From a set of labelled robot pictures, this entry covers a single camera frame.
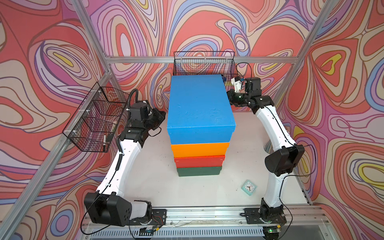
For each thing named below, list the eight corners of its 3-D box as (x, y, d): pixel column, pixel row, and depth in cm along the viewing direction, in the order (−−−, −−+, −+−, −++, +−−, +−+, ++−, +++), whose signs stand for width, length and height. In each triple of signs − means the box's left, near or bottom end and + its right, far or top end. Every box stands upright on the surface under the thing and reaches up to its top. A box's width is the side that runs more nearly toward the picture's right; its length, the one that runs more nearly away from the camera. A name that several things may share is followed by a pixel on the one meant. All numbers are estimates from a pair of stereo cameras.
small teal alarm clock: (240, 188, 84) (241, 187, 82) (246, 180, 87) (247, 178, 85) (250, 197, 81) (252, 196, 79) (256, 188, 84) (258, 186, 82)
